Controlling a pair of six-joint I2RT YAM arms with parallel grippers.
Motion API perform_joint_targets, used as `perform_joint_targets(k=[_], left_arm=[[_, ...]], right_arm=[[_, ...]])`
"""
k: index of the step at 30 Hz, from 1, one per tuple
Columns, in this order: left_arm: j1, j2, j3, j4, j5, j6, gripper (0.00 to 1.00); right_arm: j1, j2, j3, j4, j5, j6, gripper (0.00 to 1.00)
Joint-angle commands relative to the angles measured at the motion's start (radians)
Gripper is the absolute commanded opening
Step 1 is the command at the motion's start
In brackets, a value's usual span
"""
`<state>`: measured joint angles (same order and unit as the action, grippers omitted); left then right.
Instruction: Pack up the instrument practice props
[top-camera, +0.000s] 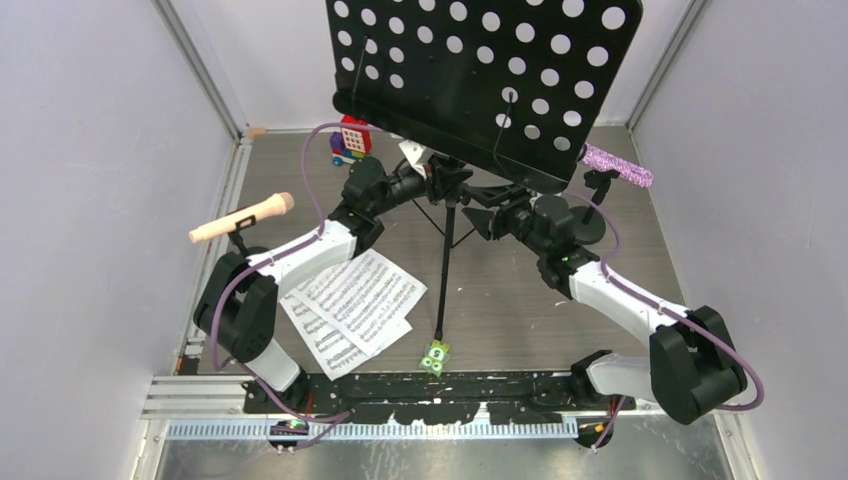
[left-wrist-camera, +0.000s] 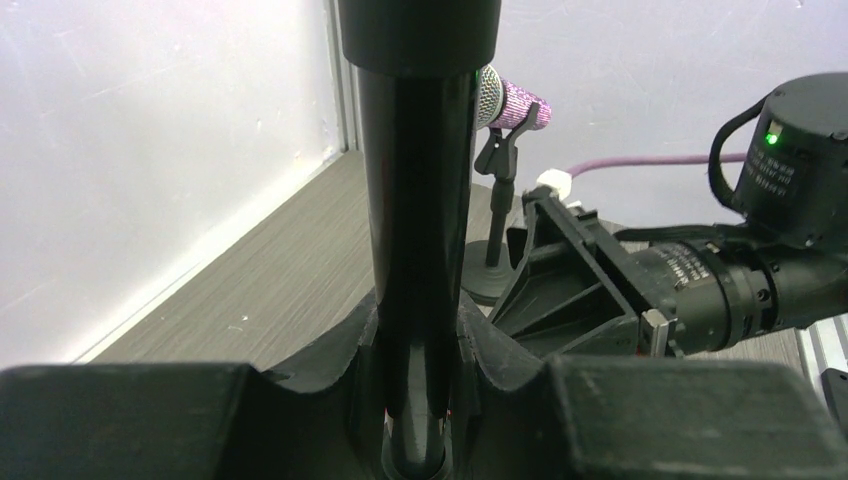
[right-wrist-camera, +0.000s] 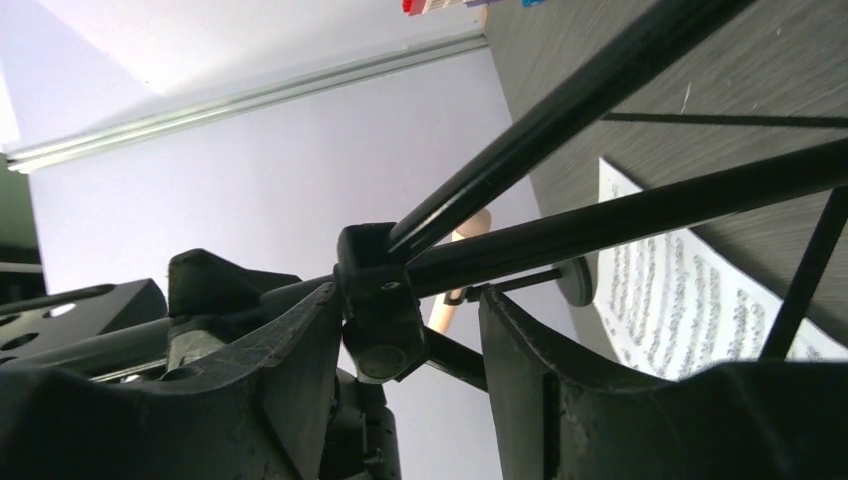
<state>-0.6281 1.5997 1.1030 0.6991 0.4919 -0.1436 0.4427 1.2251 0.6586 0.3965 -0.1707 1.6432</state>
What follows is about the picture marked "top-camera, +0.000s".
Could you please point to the green toy block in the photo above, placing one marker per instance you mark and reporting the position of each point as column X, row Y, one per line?
column 436, row 355

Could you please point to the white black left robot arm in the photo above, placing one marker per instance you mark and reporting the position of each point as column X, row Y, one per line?
column 237, row 308

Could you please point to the sheet music page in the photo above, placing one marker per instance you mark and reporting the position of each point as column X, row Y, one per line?
column 366, row 298
column 336, row 355

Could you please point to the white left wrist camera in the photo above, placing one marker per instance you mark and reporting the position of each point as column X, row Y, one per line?
column 416, row 155

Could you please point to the beige microphone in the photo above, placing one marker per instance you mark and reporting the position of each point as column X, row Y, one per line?
column 275, row 205

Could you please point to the purple glitter microphone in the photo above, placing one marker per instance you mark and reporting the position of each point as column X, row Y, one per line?
column 602, row 161

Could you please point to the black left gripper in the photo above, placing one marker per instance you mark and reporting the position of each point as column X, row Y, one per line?
column 444, row 177

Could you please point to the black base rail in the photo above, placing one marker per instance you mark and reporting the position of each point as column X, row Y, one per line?
column 509, row 397

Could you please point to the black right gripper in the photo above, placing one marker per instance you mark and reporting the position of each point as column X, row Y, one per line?
column 493, row 224

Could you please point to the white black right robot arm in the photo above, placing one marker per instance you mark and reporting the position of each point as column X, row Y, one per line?
column 691, row 366

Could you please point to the colourful toy block truck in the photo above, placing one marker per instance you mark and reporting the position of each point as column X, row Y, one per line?
column 351, row 143

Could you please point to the black microphone stand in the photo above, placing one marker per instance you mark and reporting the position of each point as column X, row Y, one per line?
column 590, row 227
column 237, row 239

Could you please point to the black music stand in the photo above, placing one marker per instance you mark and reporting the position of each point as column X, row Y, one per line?
column 510, row 88

